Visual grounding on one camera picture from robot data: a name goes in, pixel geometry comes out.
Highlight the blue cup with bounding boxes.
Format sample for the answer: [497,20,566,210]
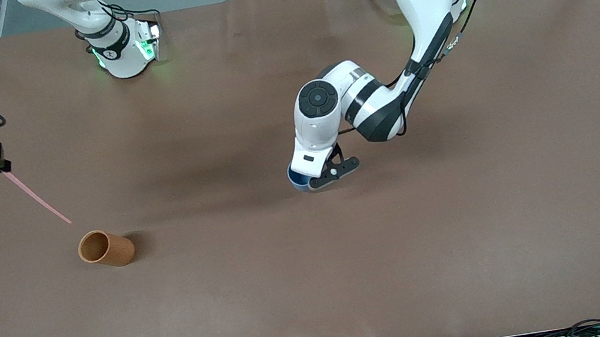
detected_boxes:
[286,162,314,194]

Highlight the pink chopstick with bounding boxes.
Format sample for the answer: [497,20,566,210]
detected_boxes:
[2,162,73,233]

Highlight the orange cup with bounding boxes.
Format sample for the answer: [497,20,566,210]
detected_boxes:
[75,225,138,273]

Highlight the brown table cover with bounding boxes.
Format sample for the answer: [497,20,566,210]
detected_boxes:
[0,0,600,337]

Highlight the black right base cable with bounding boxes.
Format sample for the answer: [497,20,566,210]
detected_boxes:
[106,0,164,34]

